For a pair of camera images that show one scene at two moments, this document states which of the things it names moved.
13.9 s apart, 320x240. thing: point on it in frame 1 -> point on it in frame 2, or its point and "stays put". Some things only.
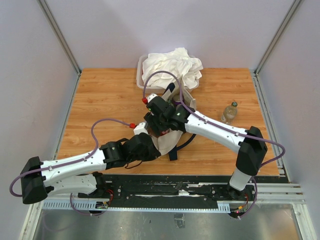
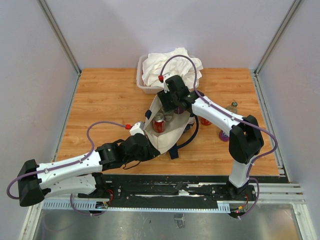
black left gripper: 154,153 stays put
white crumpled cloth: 160,69 stays put
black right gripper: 154,126 -> 164,98
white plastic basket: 152,89 stays put
